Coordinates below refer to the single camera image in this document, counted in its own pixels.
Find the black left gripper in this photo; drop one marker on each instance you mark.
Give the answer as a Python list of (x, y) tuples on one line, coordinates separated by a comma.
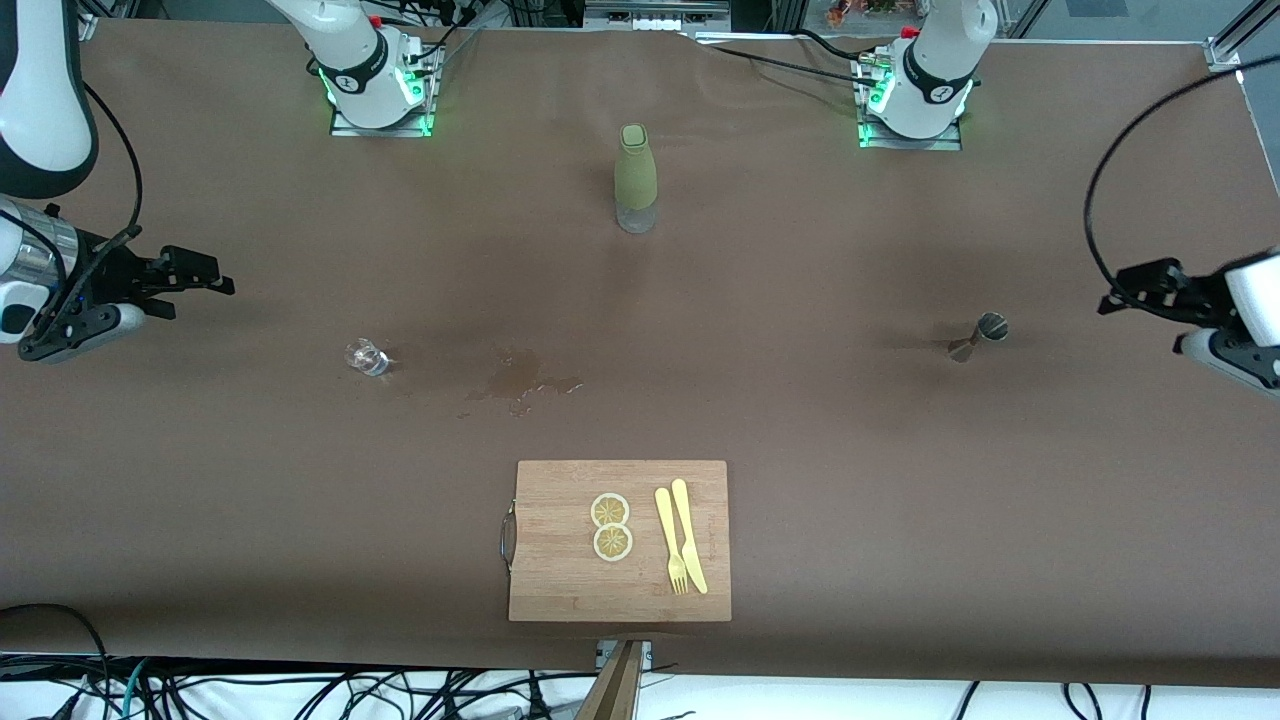
[(1187, 295)]

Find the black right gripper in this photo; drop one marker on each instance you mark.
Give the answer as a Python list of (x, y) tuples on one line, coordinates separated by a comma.
[(112, 279)]

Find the metal jigger measuring cup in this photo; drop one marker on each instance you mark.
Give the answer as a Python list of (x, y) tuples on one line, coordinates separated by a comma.
[(977, 338)]

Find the clear glass cup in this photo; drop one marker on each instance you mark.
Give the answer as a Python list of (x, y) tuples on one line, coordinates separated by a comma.
[(367, 357)]

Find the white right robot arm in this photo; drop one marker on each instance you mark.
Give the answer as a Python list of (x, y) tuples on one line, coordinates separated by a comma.
[(40, 100)]

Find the brown table cover sheet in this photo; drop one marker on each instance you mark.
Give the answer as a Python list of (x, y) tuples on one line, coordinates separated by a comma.
[(900, 500)]

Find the liquid spill stain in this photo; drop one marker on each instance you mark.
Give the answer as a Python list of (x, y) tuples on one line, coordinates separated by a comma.
[(515, 375)]

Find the olive green bottle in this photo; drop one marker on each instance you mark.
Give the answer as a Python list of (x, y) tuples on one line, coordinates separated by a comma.
[(636, 170)]

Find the wooden cutting board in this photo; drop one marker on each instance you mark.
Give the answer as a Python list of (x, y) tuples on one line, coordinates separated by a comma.
[(560, 580)]

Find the lemon slice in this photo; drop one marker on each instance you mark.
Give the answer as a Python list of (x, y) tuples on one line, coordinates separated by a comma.
[(613, 543), (610, 510)]

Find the yellow plastic knife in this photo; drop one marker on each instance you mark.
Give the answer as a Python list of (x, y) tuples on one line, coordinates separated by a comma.
[(686, 530)]

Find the yellow plastic fork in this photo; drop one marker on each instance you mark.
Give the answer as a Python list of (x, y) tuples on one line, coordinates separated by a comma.
[(668, 530)]

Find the grey power strip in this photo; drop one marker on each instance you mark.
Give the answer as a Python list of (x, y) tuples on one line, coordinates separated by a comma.
[(655, 15)]

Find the aluminium frame corner bracket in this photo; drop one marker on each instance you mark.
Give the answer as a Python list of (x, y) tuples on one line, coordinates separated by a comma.
[(1230, 45)]

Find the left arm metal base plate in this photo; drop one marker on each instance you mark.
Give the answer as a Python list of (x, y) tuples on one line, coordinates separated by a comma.
[(910, 143)]

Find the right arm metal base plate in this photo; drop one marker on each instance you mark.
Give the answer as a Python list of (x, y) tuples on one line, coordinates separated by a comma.
[(428, 90)]

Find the wooden post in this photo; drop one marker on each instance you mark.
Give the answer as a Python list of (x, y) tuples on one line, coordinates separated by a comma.
[(612, 690)]

